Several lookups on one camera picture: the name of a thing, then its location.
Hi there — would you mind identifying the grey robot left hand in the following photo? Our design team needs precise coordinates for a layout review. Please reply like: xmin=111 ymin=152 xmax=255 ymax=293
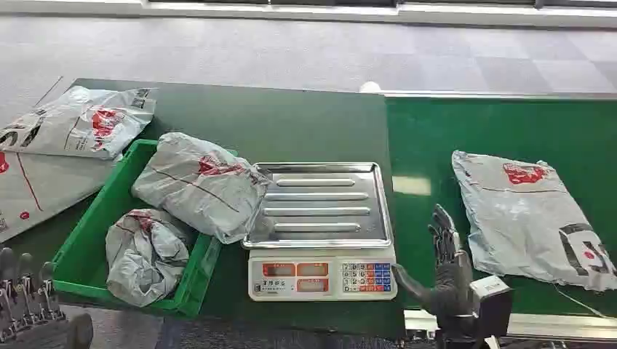
xmin=0 ymin=247 xmax=94 ymax=349

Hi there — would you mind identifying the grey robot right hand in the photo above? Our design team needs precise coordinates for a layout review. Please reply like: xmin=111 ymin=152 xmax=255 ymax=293
xmin=391 ymin=204 xmax=479 ymax=336

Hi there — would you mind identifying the green plastic crate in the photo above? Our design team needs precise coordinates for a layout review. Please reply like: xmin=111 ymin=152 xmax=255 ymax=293
xmin=51 ymin=139 xmax=239 ymax=318

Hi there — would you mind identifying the grey parcel bag black print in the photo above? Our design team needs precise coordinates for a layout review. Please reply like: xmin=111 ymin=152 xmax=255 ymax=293
xmin=450 ymin=149 xmax=617 ymax=293

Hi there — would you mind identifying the crumpled grey parcel bag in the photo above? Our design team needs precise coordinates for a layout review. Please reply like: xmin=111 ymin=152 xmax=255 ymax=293
xmin=105 ymin=208 xmax=198 ymax=309

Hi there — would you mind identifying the white electronic scale steel tray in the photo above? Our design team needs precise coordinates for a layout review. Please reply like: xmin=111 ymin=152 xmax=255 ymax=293
xmin=241 ymin=161 xmax=399 ymax=303

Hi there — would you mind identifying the large flat grey parcel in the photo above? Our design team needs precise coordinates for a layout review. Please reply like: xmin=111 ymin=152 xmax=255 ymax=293
xmin=0 ymin=151 xmax=122 ymax=244

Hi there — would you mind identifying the green conveyor belt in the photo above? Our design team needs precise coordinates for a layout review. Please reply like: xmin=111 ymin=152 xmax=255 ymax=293
xmin=385 ymin=97 xmax=617 ymax=319

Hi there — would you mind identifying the grey parcel bag black lettering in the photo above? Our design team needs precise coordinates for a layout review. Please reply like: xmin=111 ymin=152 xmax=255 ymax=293
xmin=0 ymin=85 xmax=159 ymax=161

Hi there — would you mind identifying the grey parcel bag red print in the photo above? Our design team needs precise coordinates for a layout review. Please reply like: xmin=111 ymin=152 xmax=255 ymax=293
xmin=131 ymin=132 xmax=272 ymax=246

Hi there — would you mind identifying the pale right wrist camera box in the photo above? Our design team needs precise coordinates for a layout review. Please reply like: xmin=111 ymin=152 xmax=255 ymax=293
xmin=469 ymin=275 xmax=514 ymax=339

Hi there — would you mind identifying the silver conveyor side rail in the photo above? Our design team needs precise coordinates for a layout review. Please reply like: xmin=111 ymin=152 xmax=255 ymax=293
xmin=404 ymin=309 xmax=617 ymax=344
xmin=379 ymin=89 xmax=617 ymax=101

